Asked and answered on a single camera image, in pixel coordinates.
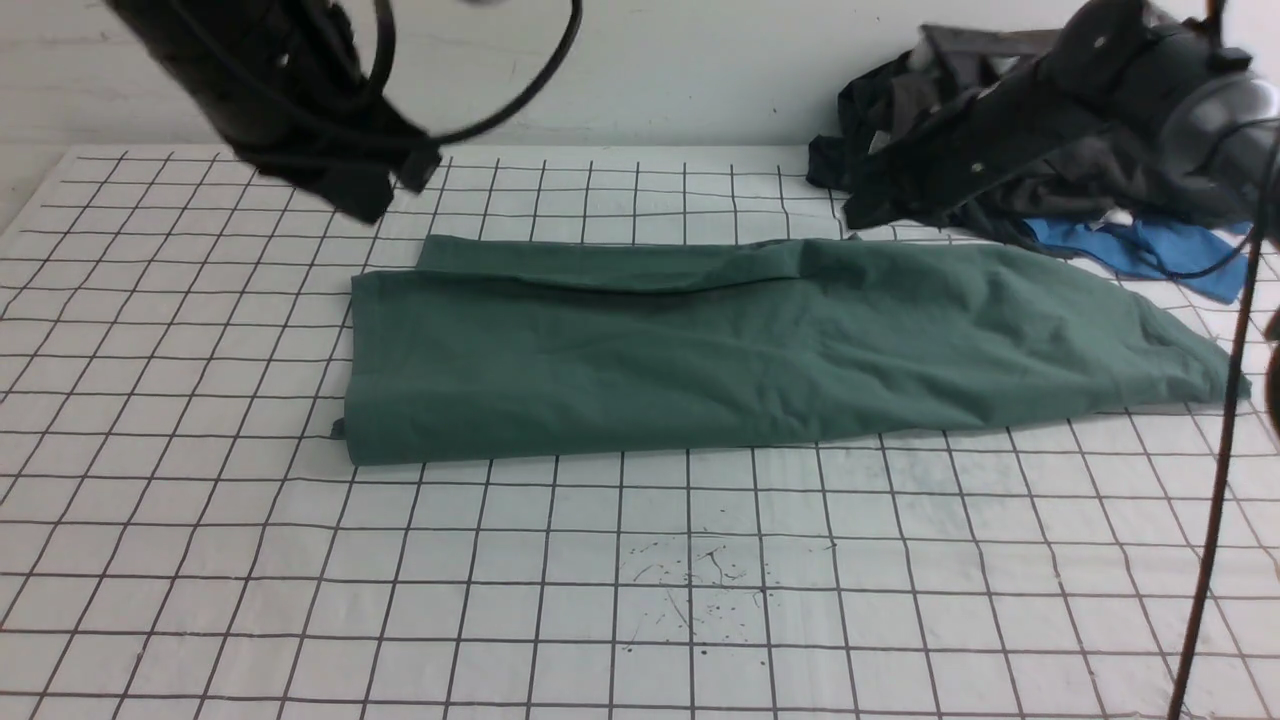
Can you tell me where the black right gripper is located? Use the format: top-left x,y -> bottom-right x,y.
844,70 -> 1101,231

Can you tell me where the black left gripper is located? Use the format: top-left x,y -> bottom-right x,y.
225,95 -> 442,225

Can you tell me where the green long-sleeve top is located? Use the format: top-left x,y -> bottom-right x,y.
342,236 -> 1228,468

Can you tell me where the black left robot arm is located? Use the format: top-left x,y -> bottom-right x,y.
108,1 -> 442,224

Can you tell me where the dark grey garment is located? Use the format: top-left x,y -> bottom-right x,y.
806,22 -> 1280,251

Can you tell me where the blue garment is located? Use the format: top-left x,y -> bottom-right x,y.
1023,217 -> 1247,305

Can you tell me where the white grid-pattern tablecloth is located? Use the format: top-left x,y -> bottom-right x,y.
1,145 -> 1221,719

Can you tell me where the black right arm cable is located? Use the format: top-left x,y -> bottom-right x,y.
1165,150 -> 1280,720

